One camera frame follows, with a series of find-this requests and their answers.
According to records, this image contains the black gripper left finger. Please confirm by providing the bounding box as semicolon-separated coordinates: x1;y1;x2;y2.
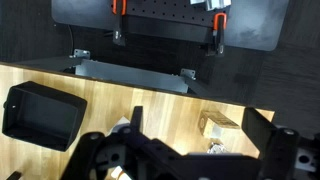
129;105;145;133

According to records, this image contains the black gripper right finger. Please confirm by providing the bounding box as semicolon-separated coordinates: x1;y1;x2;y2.
241;107;278;160

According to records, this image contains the silver metal robot base part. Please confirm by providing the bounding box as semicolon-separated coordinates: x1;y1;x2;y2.
189;0;232;12

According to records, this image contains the black open tray box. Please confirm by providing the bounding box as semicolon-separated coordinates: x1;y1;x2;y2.
1;80;89;153

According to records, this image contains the grey metal table crossbar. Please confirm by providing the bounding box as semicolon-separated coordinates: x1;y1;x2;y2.
74;58;190;95

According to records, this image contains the cork pattern small carton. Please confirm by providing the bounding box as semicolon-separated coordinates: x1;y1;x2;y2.
198;110;241;140

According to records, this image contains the grey floor mat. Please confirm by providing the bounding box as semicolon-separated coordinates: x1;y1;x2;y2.
51;0;291;52

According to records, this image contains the black perforated mounting board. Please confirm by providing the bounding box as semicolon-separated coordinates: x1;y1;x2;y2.
111;0;232;44

